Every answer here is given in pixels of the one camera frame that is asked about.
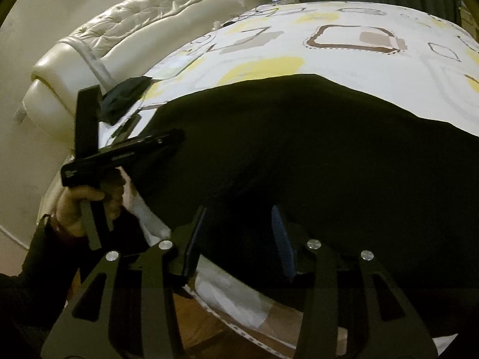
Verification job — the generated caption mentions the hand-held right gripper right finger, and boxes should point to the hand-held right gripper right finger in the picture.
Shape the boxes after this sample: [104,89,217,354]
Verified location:
[271,205,438,359]

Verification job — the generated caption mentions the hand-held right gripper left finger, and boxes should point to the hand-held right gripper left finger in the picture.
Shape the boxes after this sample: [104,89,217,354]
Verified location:
[41,206,208,359]

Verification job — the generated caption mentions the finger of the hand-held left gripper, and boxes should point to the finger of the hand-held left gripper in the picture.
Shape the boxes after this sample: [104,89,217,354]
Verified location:
[125,128,185,163]

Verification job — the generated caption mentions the black pants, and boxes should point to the black pants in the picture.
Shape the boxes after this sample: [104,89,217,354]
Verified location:
[131,73,479,346]

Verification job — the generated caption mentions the person's left forearm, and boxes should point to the person's left forearm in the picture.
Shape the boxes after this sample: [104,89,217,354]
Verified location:
[0,209,148,359]

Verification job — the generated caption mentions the person's left hand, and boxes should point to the person's left hand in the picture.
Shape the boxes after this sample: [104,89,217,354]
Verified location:
[55,168,127,238]

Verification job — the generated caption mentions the folded dark cloth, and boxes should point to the folded dark cloth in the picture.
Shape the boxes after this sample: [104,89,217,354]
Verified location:
[98,77,153,126]

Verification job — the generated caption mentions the cream tufted headboard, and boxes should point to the cream tufted headboard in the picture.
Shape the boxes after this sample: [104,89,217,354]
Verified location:
[15,0,263,137]

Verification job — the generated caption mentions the white patterned bed sheet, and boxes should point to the white patterned bed sheet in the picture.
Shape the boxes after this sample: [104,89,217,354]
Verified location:
[101,2,479,359]

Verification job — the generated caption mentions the dark charging cable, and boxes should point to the dark charging cable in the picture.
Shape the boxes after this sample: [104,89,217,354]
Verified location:
[213,9,264,31]

